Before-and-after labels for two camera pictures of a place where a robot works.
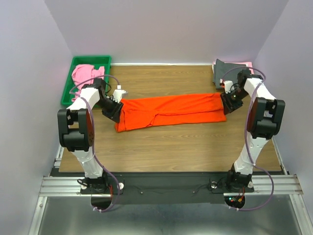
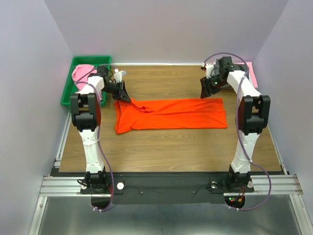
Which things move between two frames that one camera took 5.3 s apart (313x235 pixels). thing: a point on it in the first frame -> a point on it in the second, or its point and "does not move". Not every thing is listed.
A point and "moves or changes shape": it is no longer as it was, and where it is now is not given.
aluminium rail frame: (287, 185) does not move
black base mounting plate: (167, 188) does not move
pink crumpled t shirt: (82, 72) does not move
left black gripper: (115, 114) -> (122, 93)
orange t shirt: (189, 108) moves or changes shape
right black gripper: (229, 106) -> (205, 91)
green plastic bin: (70, 91) does not move
